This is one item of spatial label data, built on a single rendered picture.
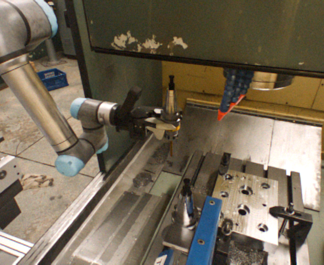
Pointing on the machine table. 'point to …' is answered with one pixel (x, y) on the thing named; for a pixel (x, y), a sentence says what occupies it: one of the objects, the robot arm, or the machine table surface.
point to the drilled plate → (259, 210)
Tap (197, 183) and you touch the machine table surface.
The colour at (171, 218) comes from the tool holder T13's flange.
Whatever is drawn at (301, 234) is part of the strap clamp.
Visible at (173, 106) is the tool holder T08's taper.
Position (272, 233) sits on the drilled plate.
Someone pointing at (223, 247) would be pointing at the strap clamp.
